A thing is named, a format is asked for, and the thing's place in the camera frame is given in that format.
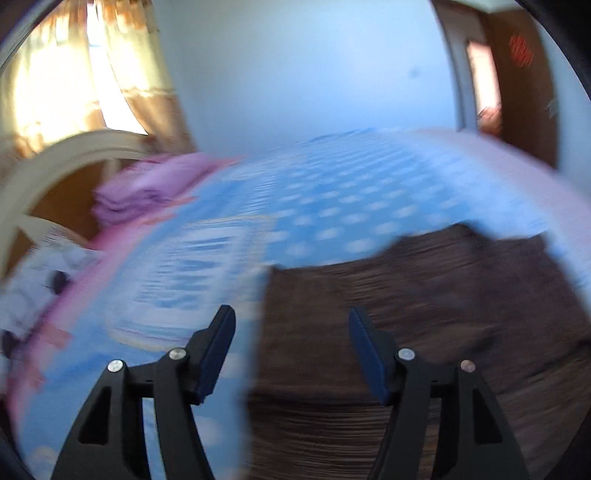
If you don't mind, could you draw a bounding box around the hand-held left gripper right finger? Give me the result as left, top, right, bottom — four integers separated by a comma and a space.
348, 307, 532, 480

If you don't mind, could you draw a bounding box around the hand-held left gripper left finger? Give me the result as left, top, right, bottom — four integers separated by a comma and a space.
50, 305, 237, 480

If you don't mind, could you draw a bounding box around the brown striped knit garment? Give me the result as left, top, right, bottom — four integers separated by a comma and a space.
245, 224, 583, 480

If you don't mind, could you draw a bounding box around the blue polka dot blanket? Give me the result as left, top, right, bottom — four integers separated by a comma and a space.
9, 127, 578, 480

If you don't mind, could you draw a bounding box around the folded purple quilt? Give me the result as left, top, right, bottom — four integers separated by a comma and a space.
92, 152, 245, 228

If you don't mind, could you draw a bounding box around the white printed pillow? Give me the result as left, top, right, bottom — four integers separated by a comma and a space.
0, 231, 105, 326

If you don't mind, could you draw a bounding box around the pale pink bed sheet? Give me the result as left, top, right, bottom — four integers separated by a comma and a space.
416, 128, 591, 241

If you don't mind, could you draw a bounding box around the cream wooden headboard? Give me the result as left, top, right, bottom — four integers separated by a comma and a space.
0, 129, 153, 278

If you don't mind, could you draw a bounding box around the brown wooden door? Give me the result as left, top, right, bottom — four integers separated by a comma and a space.
480, 9, 561, 168

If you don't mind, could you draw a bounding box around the beige patterned curtain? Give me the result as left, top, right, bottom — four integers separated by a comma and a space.
0, 0, 195, 158

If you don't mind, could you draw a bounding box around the red paper door decoration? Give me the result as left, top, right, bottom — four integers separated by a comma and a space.
508, 34, 536, 70

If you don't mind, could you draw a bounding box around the dark door frame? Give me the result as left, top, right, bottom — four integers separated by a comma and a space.
434, 0, 483, 134

